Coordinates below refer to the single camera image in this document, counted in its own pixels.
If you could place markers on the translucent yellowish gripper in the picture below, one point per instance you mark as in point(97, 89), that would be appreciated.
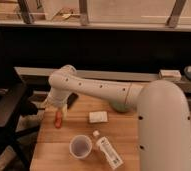
point(63, 110)

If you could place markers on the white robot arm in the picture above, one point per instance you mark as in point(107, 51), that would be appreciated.
point(164, 121)

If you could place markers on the white sponge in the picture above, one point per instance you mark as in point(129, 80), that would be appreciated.
point(98, 117)

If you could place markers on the black chair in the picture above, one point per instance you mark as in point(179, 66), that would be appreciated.
point(14, 102)

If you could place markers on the green bowl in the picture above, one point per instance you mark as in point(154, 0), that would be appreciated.
point(118, 107)

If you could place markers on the white plastic bottle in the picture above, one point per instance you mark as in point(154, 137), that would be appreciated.
point(110, 153)

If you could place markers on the small white box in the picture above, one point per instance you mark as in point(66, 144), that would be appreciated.
point(170, 74)

